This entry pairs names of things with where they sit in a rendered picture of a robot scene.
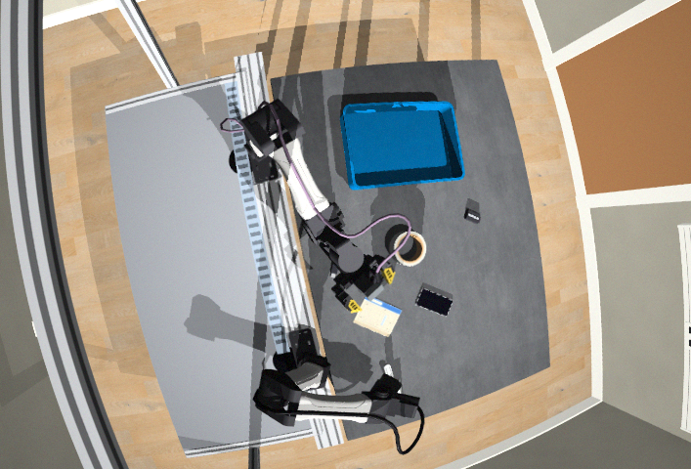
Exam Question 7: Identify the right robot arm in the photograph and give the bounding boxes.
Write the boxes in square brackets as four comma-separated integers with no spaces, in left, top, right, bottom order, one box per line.
[255,328,420,427]

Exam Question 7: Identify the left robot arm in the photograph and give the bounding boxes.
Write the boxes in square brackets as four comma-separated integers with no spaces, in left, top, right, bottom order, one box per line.
[240,99,385,302]

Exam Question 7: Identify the blue rectangular tray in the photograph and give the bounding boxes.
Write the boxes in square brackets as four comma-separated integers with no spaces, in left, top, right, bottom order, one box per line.
[340,102,465,190]

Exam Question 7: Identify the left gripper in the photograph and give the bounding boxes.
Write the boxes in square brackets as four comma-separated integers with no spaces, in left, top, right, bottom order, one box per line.
[331,254,395,313]

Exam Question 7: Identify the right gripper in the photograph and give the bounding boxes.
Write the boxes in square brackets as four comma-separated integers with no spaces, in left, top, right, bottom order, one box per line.
[370,373,402,394]

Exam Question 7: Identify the white scoop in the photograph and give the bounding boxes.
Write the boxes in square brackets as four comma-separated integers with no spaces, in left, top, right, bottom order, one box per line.
[384,363,402,394]

